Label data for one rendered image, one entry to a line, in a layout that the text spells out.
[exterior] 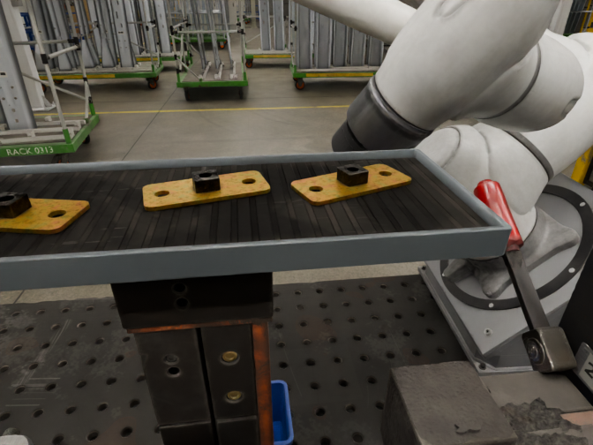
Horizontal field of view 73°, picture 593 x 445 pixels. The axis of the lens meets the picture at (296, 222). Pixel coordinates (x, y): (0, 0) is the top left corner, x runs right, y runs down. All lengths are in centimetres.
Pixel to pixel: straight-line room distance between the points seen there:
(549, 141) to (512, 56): 34
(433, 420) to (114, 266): 18
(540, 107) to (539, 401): 33
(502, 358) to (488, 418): 57
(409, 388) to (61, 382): 69
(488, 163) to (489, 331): 29
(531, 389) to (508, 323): 49
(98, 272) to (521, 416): 24
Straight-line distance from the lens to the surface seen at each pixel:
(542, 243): 81
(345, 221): 24
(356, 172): 28
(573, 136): 76
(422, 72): 41
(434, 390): 24
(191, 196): 27
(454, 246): 24
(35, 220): 28
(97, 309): 97
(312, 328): 83
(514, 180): 72
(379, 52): 734
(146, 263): 22
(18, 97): 415
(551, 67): 51
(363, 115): 45
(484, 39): 40
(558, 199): 90
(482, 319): 81
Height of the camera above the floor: 128
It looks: 29 degrees down
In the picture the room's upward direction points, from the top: straight up
